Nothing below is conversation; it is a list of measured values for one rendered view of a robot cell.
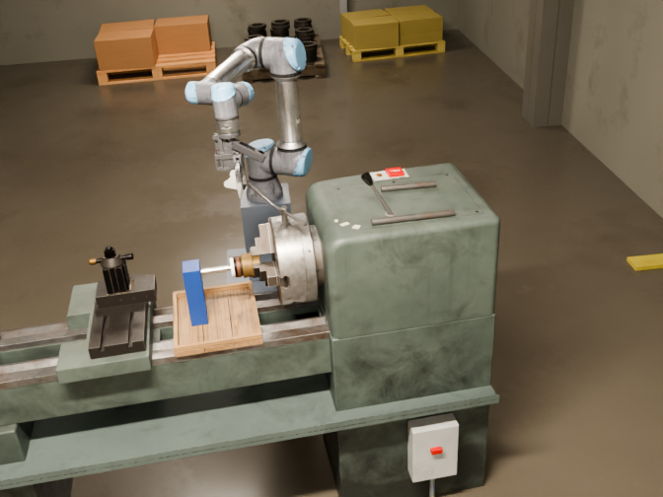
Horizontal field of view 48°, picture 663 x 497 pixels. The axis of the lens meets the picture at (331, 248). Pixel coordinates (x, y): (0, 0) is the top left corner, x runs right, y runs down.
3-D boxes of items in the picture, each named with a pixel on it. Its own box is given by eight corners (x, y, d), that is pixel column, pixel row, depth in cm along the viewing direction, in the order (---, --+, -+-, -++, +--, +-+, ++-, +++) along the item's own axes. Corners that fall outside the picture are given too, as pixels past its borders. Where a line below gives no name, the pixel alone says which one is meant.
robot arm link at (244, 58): (242, 31, 281) (180, 80, 244) (268, 32, 278) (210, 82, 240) (247, 61, 288) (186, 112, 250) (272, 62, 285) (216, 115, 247)
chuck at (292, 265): (294, 259, 287) (291, 195, 266) (309, 319, 265) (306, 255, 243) (271, 262, 286) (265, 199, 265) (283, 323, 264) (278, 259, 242)
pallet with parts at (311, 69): (319, 45, 931) (316, 5, 906) (330, 77, 813) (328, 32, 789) (241, 51, 924) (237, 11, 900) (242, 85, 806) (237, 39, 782)
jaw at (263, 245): (281, 251, 267) (276, 219, 267) (282, 250, 262) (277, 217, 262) (251, 255, 266) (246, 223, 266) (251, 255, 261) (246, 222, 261)
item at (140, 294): (157, 286, 275) (154, 274, 272) (157, 301, 266) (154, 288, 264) (100, 294, 272) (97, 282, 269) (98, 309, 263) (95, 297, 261)
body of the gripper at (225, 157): (220, 166, 248) (215, 130, 243) (246, 164, 247) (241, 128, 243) (217, 173, 241) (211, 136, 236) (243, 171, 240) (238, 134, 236)
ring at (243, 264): (257, 246, 265) (231, 248, 264) (259, 258, 257) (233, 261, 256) (259, 268, 270) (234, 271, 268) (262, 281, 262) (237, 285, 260)
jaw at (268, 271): (283, 257, 261) (288, 274, 250) (285, 270, 263) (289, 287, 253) (252, 262, 259) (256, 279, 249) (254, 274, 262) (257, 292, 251)
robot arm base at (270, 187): (246, 188, 313) (244, 167, 309) (282, 185, 314) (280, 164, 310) (246, 204, 300) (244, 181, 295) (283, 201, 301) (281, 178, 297)
